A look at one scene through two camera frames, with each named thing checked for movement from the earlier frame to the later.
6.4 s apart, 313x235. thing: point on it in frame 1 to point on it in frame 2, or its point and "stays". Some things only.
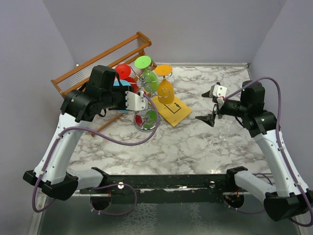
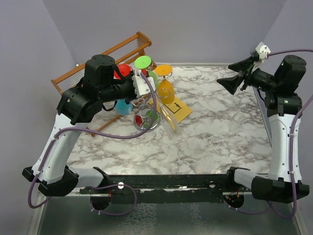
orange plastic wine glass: x=165 y=91 stays
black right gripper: x=209 y=118 to x=242 y=66
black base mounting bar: x=167 y=189 stays
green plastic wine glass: x=151 y=80 stays
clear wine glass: x=224 y=134 to x=237 y=119
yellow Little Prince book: x=175 y=112 stays
